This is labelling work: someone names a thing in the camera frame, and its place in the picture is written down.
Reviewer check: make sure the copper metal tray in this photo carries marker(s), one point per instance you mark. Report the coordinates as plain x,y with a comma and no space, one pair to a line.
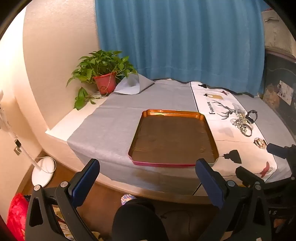
173,139

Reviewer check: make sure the white deer printed cloth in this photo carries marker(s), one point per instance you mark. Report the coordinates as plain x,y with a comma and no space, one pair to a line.
229,143

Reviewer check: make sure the black watch band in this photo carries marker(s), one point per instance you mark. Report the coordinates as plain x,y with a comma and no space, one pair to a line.
253,112

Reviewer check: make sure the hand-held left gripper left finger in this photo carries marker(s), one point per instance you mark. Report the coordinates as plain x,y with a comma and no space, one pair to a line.
85,180

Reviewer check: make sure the thin metal bangle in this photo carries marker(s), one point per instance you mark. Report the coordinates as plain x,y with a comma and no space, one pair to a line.
242,132

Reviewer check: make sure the star printed cloth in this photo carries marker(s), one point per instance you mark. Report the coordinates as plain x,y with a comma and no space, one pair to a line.
62,224

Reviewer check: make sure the blue curtain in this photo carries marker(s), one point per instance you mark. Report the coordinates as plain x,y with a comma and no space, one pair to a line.
180,39

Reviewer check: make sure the red cloth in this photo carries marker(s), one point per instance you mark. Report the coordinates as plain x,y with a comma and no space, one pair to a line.
17,215

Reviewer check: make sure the grey felt cloth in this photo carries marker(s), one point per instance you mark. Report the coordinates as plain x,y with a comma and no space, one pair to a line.
111,125

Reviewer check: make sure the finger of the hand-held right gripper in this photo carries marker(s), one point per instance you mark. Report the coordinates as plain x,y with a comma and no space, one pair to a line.
246,176
277,150

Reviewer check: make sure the dark cabinet with stickers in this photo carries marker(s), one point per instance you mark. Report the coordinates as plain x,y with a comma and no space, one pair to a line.
282,92

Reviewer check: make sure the white floor fan stand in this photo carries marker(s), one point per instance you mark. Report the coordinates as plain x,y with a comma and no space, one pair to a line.
44,171

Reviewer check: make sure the green potted plant red pot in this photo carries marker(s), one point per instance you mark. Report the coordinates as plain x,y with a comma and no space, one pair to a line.
105,81

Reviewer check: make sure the person's leg in black trousers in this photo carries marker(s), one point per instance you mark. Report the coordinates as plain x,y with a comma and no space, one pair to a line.
136,222

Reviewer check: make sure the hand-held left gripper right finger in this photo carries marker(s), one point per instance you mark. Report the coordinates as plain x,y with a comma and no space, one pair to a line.
208,183

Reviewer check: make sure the pastel fuzzy slipper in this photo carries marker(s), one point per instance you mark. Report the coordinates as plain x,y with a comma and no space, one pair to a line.
127,199

